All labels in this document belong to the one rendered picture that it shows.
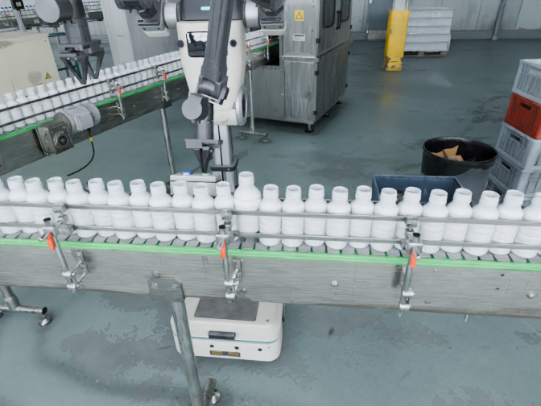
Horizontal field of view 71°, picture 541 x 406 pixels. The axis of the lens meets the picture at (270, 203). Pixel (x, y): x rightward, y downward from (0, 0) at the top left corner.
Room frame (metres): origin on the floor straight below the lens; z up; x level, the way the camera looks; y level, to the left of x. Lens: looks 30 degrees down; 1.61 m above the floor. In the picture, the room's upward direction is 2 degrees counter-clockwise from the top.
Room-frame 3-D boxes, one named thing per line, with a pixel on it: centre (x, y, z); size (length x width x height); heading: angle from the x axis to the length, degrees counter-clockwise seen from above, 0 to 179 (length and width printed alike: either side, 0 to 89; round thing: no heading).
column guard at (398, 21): (8.18, -2.61, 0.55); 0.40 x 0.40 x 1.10; 83
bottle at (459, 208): (0.79, -0.46, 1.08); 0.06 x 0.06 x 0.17
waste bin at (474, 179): (2.31, -1.25, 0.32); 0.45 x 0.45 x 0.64
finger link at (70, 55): (1.04, 0.48, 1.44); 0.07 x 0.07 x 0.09; 83
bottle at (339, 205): (0.82, -0.17, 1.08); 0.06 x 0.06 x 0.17
